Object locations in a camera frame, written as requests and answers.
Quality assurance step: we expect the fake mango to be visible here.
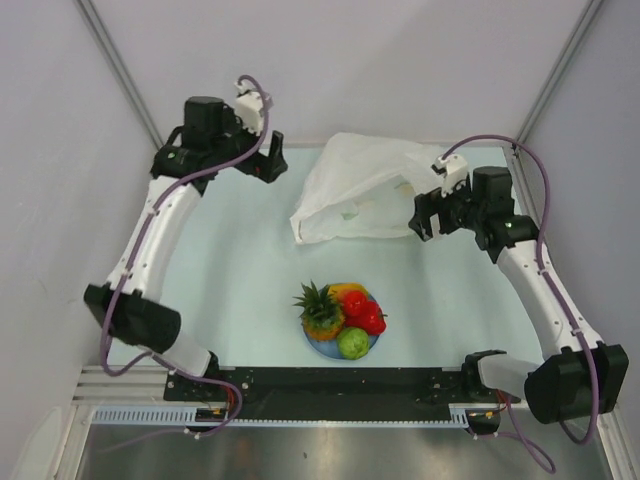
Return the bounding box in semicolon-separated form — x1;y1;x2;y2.
329;283;369;301

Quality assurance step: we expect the aluminium frame rail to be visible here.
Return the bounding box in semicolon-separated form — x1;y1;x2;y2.
72;364;614;409

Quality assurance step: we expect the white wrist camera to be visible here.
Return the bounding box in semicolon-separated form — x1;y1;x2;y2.
432;154;469;197
234;89;273;136

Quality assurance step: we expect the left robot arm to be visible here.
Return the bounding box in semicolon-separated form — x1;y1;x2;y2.
84;90;287;400

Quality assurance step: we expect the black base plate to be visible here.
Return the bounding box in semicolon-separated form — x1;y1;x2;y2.
163;366;522;432

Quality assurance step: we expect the white slotted cable duct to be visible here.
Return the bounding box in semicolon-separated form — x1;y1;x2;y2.
92;405;469;429

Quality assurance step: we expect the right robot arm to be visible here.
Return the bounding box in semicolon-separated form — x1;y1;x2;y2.
409;166;629;424

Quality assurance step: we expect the white plastic bag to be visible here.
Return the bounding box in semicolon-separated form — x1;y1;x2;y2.
290;133;441;245

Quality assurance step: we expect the fake red wax apple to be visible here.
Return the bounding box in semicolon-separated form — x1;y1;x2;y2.
342;290;368;317

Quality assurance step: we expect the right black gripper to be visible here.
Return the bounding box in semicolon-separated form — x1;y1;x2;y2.
407;173;484;242

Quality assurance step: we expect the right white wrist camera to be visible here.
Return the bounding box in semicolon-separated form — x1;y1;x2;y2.
432;154;469;197

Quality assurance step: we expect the fake pineapple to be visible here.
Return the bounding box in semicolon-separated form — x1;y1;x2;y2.
294;281;346;342

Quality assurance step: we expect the fake green fruit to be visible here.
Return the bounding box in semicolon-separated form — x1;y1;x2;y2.
336;327;370;360

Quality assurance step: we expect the fake red fruit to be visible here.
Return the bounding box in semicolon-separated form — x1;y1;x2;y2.
345;301;386;336

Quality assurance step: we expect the blue plastic plate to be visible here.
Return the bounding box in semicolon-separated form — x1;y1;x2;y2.
302;282;386;360

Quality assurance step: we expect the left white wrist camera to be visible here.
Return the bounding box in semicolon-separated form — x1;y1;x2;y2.
234;89;273;136

